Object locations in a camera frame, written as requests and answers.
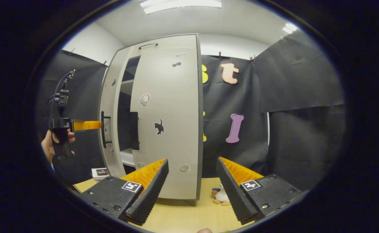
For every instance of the grey cabinet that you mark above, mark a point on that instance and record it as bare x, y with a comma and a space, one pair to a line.
123, 123

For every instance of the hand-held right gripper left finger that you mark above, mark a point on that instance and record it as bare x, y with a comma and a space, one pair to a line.
150, 194

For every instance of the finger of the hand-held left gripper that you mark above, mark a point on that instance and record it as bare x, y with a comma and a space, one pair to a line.
86, 125

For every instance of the penguin plush toy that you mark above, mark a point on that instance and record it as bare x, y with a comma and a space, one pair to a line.
221, 195

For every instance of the grey cabinet drawer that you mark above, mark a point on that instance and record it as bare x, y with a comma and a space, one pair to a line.
176, 42

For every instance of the white cabinet shelf board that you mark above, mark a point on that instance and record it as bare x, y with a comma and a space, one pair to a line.
126, 158
126, 87

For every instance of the small ceiling light panel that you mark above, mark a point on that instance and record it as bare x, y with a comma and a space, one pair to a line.
289, 28

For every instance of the small printed booklet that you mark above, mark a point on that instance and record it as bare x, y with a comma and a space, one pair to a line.
100, 173

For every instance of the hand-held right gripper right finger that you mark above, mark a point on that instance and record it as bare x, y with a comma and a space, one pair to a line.
231, 194

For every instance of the black backdrop cloth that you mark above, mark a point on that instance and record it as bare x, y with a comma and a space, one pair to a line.
289, 81
82, 84

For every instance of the large ceiling light panel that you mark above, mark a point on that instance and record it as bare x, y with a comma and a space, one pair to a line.
179, 5

